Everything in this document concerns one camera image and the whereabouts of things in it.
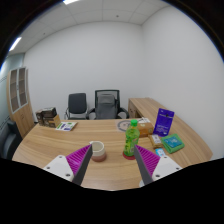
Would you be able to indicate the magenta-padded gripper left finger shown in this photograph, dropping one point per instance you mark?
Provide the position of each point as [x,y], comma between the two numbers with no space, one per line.
[60,166]

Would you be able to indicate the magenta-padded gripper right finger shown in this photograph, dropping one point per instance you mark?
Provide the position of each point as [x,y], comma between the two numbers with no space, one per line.
[166,166]

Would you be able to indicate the green drink bottle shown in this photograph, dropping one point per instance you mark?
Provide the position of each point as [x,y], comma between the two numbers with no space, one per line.
[131,138]

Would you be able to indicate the small blue packet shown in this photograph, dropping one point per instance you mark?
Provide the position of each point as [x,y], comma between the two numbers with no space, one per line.
[160,152]

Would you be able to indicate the green packet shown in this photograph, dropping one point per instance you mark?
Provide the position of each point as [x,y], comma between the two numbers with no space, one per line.
[172,143]

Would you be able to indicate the tan packet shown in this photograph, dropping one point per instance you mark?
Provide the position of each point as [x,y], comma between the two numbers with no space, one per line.
[155,141]

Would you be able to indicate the white and brown mug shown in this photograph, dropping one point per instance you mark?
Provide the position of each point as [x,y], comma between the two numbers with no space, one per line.
[98,151]

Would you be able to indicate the orange-brown box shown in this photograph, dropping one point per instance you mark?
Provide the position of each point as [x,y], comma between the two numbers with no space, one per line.
[146,129]

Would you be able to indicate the purple stand-up pouch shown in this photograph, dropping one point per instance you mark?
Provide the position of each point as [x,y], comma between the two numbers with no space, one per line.
[163,121]

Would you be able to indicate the brown cardboard box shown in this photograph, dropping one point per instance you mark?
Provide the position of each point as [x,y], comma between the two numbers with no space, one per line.
[52,122]

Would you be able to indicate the small dark brown box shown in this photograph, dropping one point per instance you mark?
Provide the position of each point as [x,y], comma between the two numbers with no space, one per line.
[39,117]

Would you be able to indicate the wide dark brown box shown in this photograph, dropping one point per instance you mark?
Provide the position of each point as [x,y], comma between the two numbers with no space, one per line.
[49,112]

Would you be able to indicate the black armchair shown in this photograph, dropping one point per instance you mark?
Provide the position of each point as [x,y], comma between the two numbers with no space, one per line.
[8,140]

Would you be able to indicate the round grey paper disc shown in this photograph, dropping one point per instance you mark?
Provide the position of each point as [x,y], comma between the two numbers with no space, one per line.
[122,125]

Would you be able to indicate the wooden shelf cabinet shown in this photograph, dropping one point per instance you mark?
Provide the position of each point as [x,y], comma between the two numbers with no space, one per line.
[21,116]

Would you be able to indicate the wooden side desk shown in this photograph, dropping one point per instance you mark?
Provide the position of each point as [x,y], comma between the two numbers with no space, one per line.
[143,105]

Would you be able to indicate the black mesh office chair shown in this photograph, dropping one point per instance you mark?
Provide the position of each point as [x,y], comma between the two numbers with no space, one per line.
[106,105]

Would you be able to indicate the ceiling light panel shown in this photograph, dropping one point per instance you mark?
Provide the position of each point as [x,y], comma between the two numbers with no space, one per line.
[15,43]
[70,1]

